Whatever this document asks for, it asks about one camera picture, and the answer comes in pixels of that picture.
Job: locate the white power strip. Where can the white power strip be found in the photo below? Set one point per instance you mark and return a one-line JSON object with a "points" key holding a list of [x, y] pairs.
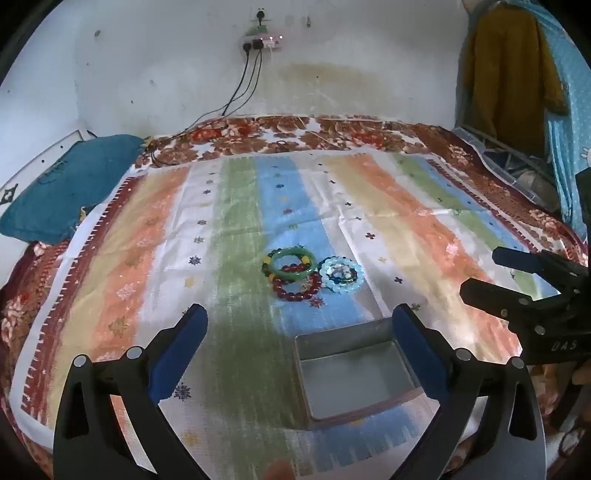
{"points": [[263, 43]]}

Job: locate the teal pillow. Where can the teal pillow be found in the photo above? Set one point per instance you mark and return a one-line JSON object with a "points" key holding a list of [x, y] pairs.
{"points": [[60, 194]]}

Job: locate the checked grey cloth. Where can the checked grey cloth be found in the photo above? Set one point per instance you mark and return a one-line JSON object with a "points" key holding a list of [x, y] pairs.
{"points": [[508, 161]]}

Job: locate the green jade bangle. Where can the green jade bangle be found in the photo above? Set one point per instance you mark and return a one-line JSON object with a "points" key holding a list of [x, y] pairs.
{"points": [[292, 251]]}

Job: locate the striped colourful cloth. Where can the striped colourful cloth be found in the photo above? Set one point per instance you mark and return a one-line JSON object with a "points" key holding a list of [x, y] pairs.
{"points": [[231, 230]]}

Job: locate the metal tin box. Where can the metal tin box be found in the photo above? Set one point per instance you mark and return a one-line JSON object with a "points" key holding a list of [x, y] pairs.
{"points": [[351, 378]]}

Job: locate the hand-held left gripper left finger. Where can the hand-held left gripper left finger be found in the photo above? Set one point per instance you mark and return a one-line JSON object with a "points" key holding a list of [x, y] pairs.
{"points": [[182, 355]]}

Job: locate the blue dotted hanging cloth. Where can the blue dotted hanging cloth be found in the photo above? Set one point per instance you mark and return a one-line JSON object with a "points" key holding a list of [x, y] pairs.
{"points": [[572, 92]]}

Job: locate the mustard hanging garment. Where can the mustard hanging garment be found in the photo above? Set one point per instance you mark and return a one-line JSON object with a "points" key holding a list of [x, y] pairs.
{"points": [[508, 69]]}

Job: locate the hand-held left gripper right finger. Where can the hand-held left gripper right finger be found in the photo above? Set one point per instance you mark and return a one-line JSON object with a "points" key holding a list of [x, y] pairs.
{"points": [[418, 355]]}

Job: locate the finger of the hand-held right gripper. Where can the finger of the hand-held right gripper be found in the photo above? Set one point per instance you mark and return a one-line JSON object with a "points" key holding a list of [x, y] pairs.
{"points": [[498, 300], [521, 260]]}

